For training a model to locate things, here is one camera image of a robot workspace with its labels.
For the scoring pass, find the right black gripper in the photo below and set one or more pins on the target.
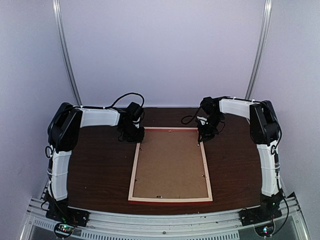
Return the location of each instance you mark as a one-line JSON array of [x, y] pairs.
[[205, 134]]

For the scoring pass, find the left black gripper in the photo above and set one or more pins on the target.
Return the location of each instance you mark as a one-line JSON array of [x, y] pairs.
[[139, 139]]

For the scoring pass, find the brown cardboard backing board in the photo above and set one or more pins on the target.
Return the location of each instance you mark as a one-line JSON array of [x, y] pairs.
[[171, 162]]

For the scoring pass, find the red wooden picture frame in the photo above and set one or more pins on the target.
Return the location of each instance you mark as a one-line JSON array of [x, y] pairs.
[[170, 200]]

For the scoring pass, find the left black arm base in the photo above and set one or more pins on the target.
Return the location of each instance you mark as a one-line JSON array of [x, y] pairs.
[[61, 212]]

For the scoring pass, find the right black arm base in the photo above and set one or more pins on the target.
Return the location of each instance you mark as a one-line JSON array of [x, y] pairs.
[[268, 209]]

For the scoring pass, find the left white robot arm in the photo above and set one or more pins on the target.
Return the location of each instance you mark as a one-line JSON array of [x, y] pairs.
[[64, 129]]

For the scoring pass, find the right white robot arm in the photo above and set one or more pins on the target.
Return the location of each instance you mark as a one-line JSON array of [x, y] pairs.
[[264, 129]]

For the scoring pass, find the right circuit board with leds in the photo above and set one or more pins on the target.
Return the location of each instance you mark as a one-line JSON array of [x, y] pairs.
[[264, 230]]

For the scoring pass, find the circuit board with leds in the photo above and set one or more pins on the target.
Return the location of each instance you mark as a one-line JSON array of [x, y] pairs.
[[63, 230], [264, 230]]

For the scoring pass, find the left circuit board with leds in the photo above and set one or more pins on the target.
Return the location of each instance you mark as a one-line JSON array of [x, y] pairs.
[[63, 230]]

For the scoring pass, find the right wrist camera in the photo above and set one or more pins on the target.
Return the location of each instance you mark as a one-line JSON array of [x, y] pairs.
[[201, 120]]

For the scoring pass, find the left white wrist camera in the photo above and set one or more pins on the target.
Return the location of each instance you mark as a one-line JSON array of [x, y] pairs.
[[137, 123]]

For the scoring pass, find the front aluminium rail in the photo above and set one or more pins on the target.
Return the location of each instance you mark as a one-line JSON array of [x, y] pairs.
[[223, 225]]

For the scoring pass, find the left aluminium corner post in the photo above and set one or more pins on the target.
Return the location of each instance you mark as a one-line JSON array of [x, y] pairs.
[[64, 47]]

